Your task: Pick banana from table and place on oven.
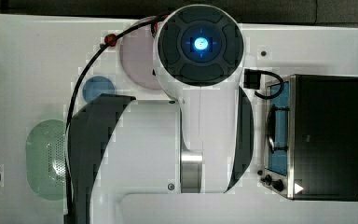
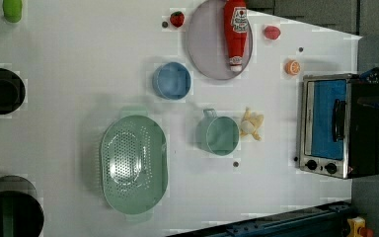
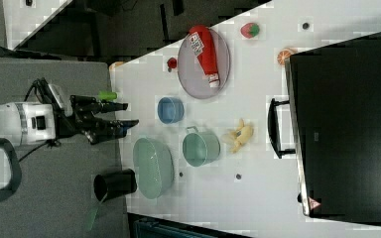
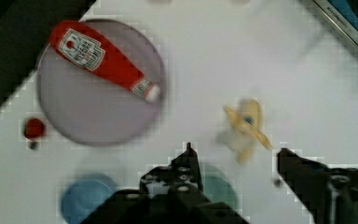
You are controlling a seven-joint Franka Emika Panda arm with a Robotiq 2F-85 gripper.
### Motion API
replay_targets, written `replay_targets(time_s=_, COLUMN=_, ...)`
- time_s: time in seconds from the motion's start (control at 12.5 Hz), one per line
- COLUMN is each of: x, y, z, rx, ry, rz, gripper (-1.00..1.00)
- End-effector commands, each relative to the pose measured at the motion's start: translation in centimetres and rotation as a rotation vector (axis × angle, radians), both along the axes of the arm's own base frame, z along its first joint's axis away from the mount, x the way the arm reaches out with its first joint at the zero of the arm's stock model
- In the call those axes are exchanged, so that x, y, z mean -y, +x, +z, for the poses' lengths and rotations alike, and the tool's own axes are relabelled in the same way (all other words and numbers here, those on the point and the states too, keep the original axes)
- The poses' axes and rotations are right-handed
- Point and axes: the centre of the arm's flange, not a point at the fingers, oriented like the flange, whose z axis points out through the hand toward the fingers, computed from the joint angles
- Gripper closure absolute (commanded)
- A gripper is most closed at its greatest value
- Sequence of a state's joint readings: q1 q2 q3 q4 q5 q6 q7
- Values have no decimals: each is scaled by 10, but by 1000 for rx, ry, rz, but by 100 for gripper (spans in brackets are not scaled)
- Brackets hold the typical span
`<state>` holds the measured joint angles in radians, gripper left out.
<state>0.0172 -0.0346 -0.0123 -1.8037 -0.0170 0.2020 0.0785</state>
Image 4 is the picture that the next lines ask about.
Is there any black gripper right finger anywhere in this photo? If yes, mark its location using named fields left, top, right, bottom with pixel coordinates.
left=277, top=148, right=358, bottom=224

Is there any red toy strawberry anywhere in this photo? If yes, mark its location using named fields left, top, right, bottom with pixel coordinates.
left=23, top=118, right=46, bottom=140

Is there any blue bowl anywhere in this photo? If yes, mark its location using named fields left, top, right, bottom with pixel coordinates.
left=60, top=173, right=117, bottom=224

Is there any red ketchup bottle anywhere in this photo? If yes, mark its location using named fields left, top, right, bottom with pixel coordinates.
left=48, top=21, right=161, bottom=103

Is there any silver black toaster oven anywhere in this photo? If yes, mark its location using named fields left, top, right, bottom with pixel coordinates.
left=311, top=0, right=358, bottom=48

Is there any green mug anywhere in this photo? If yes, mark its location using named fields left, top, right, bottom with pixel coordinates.
left=200, top=164, right=238, bottom=209

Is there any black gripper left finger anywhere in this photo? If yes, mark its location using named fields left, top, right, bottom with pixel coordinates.
left=139, top=142, right=203, bottom=198

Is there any grey round plate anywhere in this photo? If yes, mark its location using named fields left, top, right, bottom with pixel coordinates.
left=36, top=19, right=167, bottom=147

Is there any peeled toy banana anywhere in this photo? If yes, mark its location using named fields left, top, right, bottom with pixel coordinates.
left=219, top=99, right=273, bottom=163

